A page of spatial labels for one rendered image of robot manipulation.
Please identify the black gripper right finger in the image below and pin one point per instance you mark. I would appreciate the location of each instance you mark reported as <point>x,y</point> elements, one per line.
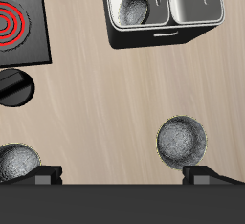
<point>199,174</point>

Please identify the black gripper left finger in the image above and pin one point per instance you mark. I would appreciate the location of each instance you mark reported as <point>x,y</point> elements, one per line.
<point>44,174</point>

